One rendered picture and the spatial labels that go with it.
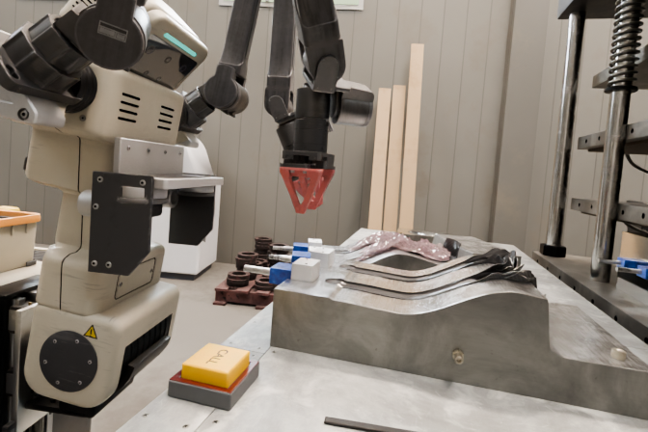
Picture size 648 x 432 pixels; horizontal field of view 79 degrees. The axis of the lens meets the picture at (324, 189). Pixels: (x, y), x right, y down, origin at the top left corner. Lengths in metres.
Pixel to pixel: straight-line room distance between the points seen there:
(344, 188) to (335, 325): 3.46
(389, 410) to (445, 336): 0.13
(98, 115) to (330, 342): 0.50
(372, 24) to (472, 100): 1.25
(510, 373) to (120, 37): 0.66
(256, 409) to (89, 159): 0.49
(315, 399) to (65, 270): 0.47
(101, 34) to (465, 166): 3.79
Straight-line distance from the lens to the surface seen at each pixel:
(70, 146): 0.80
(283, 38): 0.96
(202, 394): 0.52
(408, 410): 0.54
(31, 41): 0.63
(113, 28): 0.58
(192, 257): 3.70
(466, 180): 4.13
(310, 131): 0.64
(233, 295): 3.16
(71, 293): 0.79
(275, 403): 0.52
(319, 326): 0.61
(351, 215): 4.04
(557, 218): 1.92
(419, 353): 0.60
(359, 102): 0.67
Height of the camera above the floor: 1.07
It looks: 3 degrees down
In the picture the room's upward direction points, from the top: 4 degrees clockwise
